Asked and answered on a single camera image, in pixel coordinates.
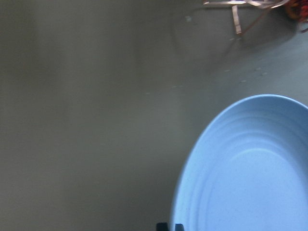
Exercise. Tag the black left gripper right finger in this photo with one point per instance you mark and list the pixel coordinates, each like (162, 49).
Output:
(179, 227)

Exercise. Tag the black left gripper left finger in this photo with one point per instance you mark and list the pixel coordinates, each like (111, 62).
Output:
(162, 226)

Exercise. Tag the copper wire bottle rack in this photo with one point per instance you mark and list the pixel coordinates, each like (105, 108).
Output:
(264, 5)

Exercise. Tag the blue plate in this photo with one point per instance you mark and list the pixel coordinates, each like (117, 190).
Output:
(248, 171)

